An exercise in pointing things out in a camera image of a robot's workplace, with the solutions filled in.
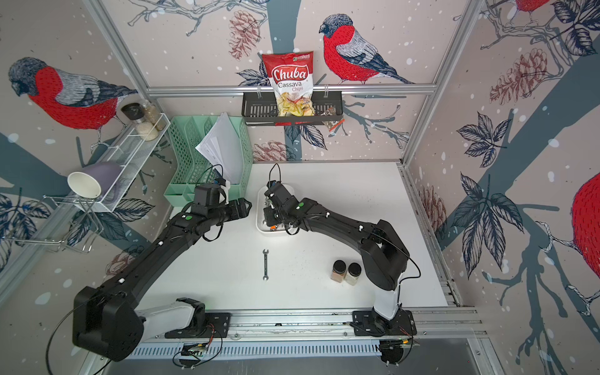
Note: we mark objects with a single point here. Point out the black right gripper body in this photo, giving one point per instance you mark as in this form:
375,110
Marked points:
273,218

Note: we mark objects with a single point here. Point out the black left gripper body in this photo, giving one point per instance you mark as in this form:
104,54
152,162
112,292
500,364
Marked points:
231,210

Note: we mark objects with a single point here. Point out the small silver open-end wrench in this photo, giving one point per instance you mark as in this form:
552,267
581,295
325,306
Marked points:
265,254

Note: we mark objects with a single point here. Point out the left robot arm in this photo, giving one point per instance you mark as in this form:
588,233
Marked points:
105,321

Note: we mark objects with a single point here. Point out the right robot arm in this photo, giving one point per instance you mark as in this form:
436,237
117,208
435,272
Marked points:
384,256

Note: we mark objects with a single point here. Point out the white plastic storage box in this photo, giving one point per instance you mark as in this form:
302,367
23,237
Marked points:
259,216

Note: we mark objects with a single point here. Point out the green plastic file organizer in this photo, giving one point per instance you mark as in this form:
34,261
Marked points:
185,133

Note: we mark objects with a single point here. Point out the white paper sheets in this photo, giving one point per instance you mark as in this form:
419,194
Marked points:
222,145

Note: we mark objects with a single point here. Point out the brown spice jar black lid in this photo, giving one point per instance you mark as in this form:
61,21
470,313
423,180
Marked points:
339,270

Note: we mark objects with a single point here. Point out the white spice jar black lid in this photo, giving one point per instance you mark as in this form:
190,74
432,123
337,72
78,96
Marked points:
353,273

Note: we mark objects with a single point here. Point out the clear glass spice jar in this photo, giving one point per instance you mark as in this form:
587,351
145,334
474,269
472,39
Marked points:
153,115

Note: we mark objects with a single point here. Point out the red Chuba chips bag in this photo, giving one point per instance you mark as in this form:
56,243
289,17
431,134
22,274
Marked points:
291,77

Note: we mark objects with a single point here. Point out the purple white cup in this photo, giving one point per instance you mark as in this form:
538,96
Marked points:
95,180

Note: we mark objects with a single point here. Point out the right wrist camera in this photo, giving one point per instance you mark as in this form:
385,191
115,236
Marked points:
277,193

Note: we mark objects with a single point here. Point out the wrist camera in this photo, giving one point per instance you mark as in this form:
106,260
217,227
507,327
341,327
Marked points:
210,195
277,193

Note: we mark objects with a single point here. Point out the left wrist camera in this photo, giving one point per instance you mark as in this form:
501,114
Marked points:
210,195

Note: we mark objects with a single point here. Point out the black wire wall basket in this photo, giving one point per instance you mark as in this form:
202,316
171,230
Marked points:
268,109

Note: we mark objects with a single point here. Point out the white wire wall shelf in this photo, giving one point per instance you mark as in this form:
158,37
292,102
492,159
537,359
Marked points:
130,152

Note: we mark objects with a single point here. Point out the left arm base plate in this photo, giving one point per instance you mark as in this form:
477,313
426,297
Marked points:
203,325

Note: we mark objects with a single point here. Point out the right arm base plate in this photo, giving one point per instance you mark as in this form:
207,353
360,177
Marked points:
370,323

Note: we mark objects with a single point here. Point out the electronics board with wires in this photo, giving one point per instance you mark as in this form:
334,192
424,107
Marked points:
194,355

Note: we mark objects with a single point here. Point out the chrome wire cup holder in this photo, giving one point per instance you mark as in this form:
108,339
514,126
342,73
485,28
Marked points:
53,224

